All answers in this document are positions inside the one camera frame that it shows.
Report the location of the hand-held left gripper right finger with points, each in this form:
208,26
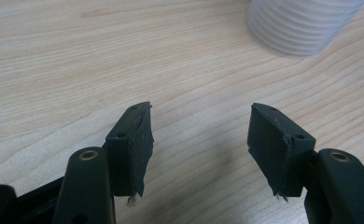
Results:
273,146

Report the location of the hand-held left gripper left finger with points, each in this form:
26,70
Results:
124,155

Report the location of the stack of white plastic cups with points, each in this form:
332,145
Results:
298,28

